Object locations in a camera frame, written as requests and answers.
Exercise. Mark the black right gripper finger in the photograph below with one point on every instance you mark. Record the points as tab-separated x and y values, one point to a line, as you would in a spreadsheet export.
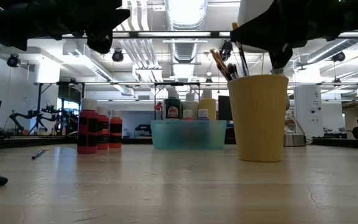
266	28

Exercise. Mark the black hanging camera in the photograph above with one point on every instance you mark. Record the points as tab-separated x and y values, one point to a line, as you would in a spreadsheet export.
117	56
338	57
226	49
13	60

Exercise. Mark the small red fixture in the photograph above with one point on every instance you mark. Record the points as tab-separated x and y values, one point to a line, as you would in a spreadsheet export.
158	106

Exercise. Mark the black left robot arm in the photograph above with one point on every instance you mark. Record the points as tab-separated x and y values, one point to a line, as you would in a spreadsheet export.
2	18

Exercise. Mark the small red-orange paint bottle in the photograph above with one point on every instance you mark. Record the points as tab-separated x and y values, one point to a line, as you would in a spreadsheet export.
115	130

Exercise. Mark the black overhead crossbar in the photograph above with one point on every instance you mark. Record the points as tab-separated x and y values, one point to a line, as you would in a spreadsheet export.
215	34

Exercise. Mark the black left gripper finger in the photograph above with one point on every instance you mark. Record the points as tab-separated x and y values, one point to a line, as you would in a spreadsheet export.
107	14
99	40

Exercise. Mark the gray paint bottle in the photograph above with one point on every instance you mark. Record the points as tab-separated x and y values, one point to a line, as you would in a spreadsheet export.
172	107

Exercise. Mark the bottles in bin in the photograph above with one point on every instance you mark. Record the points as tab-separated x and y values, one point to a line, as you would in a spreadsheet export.
177	83

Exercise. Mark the small magenta paint bottle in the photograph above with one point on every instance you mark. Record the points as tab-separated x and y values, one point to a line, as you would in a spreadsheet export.
87	124

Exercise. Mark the black aluminium table frame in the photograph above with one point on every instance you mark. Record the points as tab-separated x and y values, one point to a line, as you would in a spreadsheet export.
353	144

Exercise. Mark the black background robot arms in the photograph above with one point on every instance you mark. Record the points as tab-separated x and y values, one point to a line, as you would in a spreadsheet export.
30	115

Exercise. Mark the silver lamp with white shade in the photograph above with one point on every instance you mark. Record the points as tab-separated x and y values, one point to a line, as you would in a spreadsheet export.
250	9

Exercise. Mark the yellow plastic cup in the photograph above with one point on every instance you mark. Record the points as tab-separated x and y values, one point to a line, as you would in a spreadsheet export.
258	121

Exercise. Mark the black paintbrush gold ferrule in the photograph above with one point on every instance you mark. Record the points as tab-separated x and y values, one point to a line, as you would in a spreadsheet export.
243	60

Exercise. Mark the small red paint bottle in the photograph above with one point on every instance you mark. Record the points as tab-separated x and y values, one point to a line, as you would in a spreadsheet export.
103	130

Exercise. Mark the black background gantry frame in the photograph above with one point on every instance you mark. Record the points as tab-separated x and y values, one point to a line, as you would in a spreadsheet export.
39	102

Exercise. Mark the teal plastic bin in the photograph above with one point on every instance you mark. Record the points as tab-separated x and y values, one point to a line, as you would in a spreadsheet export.
188	135

